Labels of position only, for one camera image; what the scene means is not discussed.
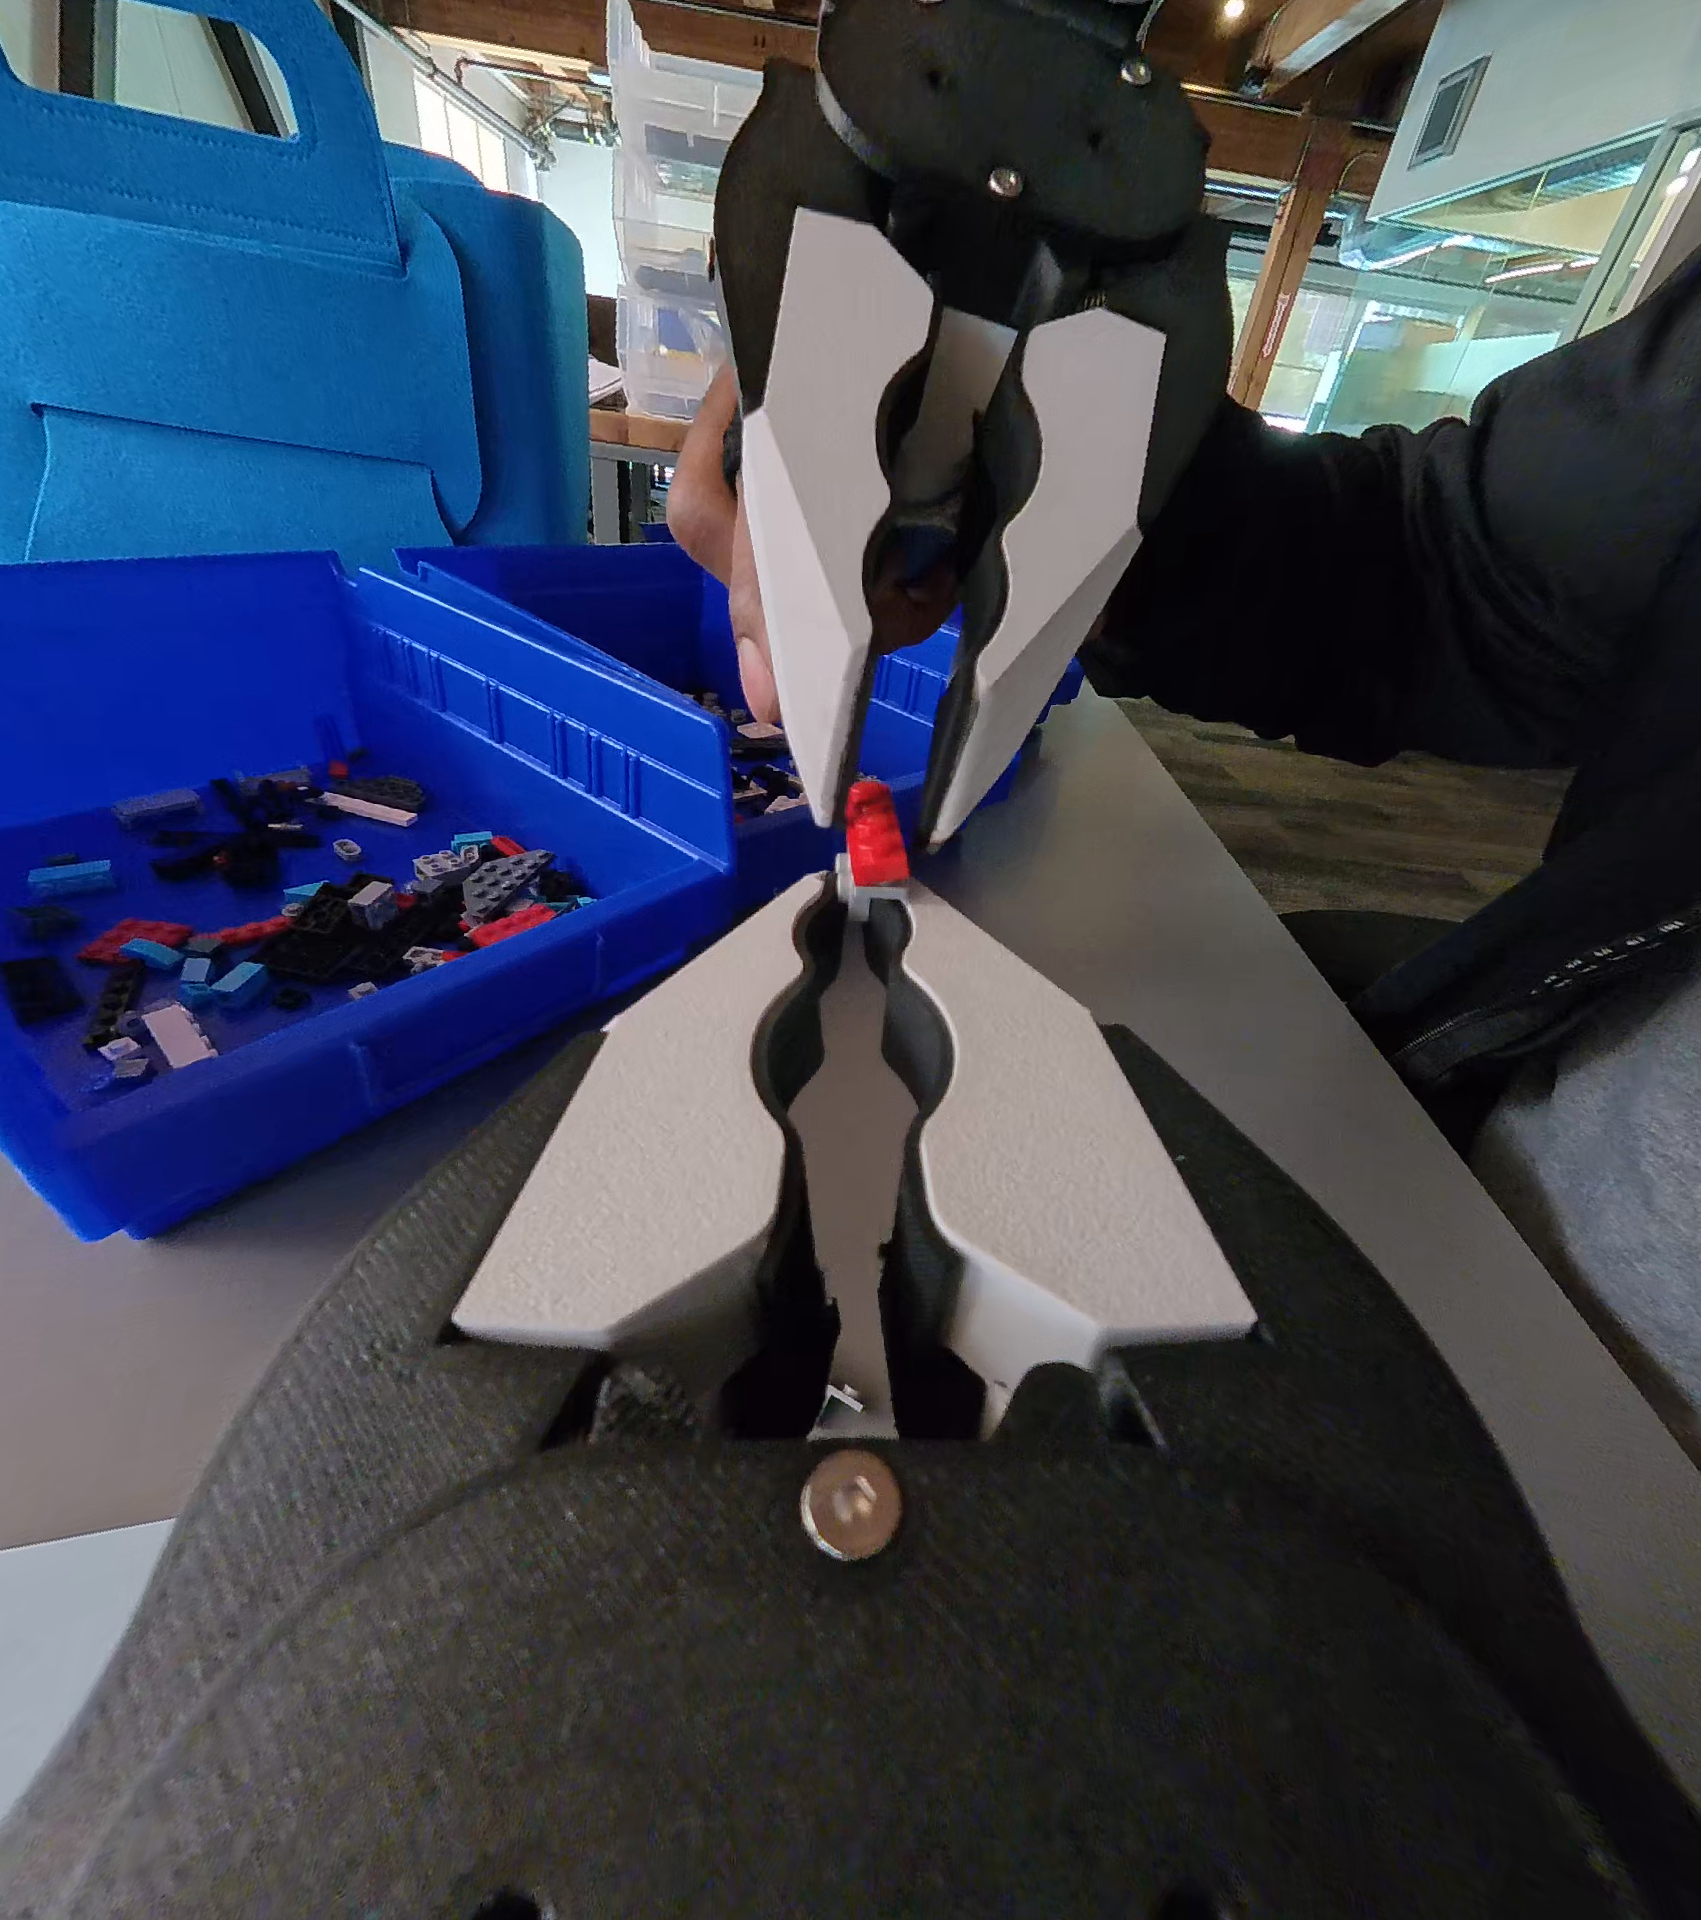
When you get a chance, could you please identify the grey desk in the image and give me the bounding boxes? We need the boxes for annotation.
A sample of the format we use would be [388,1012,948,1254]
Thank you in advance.
[0,693,1701,1920]

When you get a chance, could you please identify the red toy brick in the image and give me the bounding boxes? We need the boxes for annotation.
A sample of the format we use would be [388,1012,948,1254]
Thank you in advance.
[841,780,913,887]

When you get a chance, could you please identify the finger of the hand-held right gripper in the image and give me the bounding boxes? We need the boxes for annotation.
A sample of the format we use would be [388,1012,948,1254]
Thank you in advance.
[736,208,941,823]
[916,306,1171,845]

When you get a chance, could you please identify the large pile of toy bricks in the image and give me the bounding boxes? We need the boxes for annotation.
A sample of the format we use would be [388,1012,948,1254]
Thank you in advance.
[0,762,597,1070]

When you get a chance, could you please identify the stack of clear plastic bins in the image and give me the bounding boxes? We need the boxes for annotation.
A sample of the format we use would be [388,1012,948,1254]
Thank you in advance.
[608,0,764,421]

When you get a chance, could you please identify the wooden post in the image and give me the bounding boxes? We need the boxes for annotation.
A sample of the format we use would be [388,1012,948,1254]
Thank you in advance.
[1228,118,1377,412]

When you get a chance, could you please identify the person's right hand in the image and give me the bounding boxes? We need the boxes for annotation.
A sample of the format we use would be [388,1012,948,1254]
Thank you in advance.
[664,365,794,741]

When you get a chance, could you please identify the wooden table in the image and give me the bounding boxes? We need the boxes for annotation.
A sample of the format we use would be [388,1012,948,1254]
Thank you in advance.
[587,403,687,544]

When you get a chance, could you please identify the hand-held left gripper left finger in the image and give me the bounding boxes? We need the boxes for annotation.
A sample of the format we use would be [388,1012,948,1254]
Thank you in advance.
[453,876,841,1436]

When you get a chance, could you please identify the person's right forearm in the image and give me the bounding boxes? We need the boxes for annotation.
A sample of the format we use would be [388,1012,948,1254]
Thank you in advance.
[1083,163,1701,783]

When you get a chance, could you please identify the blue felt bag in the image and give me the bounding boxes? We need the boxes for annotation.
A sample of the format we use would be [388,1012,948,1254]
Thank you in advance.
[0,0,587,562]

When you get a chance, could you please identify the person's upper body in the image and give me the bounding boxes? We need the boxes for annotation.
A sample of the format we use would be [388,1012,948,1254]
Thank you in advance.
[1275,749,1701,1597]

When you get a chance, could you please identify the pale instruction booklet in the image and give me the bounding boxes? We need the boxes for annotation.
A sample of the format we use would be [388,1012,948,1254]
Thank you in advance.
[0,1517,181,1795]

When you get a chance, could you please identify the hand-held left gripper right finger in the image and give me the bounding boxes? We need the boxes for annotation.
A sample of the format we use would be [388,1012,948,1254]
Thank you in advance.
[870,883,1259,1436]

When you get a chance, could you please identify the blue plastic bin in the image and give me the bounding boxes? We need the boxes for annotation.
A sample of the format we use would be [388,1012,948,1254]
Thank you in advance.
[0,551,737,1243]
[390,541,1088,901]

